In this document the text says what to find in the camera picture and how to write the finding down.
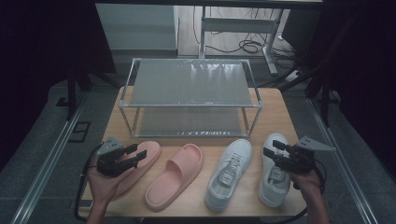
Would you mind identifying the white power strip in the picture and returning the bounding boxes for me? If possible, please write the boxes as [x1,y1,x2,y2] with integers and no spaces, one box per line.
[284,70,304,83]

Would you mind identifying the left hand-held gripper cable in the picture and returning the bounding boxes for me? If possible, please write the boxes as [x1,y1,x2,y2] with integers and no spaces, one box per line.
[73,143,105,222]

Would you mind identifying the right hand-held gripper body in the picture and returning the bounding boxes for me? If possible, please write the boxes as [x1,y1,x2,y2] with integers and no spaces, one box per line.
[279,135,337,175]

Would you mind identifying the black tripod stand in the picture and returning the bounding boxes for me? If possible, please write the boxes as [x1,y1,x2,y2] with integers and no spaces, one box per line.
[258,52,345,127]
[56,60,121,121]

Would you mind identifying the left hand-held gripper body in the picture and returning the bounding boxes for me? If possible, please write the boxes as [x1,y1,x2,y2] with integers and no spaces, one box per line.
[96,135,133,178]

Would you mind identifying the white sneaker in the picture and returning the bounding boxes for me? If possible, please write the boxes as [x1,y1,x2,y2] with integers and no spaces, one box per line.
[204,138,254,214]
[258,133,292,209]

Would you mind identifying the white desk frame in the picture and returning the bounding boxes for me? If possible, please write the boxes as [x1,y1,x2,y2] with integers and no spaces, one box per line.
[198,5,286,77]

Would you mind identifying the pink slipper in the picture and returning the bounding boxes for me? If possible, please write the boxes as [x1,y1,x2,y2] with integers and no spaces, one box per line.
[143,143,205,213]
[111,140,163,202]

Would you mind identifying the right hand-held gripper cable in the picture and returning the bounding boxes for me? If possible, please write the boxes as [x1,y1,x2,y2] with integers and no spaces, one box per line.
[274,160,329,224]

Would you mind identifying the person's left hand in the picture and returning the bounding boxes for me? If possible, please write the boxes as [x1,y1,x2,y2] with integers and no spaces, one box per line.
[88,153,139,207]

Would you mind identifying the black box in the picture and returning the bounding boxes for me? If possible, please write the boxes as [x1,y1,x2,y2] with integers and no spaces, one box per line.
[280,8,322,58]

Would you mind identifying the person's right hand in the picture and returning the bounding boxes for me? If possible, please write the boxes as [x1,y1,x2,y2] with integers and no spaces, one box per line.
[289,169,322,196]

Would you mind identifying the dark curtain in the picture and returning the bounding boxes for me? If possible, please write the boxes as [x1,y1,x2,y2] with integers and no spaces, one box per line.
[320,0,396,178]
[0,0,118,171]

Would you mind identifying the hand-held gripper cable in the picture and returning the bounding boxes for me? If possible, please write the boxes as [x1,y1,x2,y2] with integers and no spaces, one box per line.
[274,160,329,224]
[73,143,105,222]

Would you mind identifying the metal floor rail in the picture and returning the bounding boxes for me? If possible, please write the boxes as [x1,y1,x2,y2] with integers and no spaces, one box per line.
[305,96,380,224]
[9,91,89,224]

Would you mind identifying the metal shoe rack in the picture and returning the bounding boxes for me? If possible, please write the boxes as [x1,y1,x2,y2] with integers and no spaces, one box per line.
[118,57,264,139]

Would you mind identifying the grey cabinet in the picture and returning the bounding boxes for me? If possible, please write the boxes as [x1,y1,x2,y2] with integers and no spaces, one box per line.
[94,3,180,51]

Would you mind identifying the black floor cables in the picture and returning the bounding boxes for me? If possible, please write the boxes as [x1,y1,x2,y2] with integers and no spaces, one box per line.
[191,6,298,64]

